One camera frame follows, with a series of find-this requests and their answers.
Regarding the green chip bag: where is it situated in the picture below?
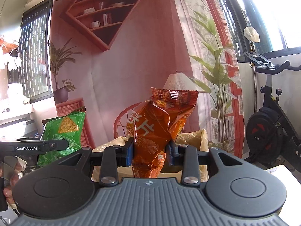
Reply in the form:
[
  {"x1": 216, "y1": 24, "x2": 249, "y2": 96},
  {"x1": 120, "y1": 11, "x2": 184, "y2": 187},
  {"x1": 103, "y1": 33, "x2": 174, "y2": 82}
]
[{"x1": 38, "y1": 107, "x2": 86, "y2": 167}]

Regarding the orange chip bag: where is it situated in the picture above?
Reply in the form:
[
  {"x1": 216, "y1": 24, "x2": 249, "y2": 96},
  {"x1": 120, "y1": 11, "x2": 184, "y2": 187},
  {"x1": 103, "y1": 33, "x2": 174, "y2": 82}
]
[{"x1": 127, "y1": 88, "x2": 198, "y2": 178}]

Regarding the person's left hand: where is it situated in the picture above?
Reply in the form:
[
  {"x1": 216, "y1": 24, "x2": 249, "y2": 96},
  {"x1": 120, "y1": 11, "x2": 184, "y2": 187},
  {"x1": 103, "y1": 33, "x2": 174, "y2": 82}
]
[{"x1": 1, "y1": 156, "x2": 27, "y2": 209}]

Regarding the cardboard box with plastic liner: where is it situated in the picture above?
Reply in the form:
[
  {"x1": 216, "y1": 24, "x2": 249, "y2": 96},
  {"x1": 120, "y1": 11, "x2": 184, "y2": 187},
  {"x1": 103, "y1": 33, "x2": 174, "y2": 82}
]
[{"x1": 92, "y1": 129, "x2": 209, "y2": 182}]

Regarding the black exercise bike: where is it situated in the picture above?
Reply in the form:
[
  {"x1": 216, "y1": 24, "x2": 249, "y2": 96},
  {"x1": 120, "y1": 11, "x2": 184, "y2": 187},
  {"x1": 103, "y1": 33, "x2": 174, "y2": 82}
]
[{"x1": 244, "y1": 52, "x2": 300, "y2": 171}]

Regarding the hanging laundry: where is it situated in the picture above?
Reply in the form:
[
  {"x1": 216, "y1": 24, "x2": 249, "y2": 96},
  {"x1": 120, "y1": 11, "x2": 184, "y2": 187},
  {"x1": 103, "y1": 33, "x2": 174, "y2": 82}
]
[{"x1": 1, "y1": 35, "x2": 21, "y2": 71}]

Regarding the white cap on bike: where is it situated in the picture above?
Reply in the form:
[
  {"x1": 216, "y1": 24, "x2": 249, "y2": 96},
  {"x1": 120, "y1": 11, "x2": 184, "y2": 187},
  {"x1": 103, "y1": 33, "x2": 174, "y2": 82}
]
[{"x1": 243, "y1": 27, "x2": 260, "y2": 43}]

